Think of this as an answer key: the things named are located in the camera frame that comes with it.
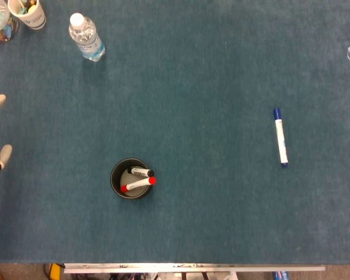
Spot black cup holder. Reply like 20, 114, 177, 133
110, 157, 155, 200

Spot blue-capped whiteboard marker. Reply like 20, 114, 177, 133
272, 107, 289, 169

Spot black-capped whiteboard marker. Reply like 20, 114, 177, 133
127, 166, 155, 177

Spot red-capped whiteboard marker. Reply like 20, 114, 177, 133
120, 176, 157, 193

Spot white paper cup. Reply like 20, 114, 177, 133
7, 0, 47, 31

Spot blue-label water bottle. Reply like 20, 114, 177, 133
68, 12, 106, 62

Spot yellow box under table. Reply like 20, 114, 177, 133
48, 263, 65, 280

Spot blue felt table cover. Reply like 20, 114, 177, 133
0, 0, 350, 265

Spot aluminium table edge rail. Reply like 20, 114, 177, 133
63, 262, 326, 274

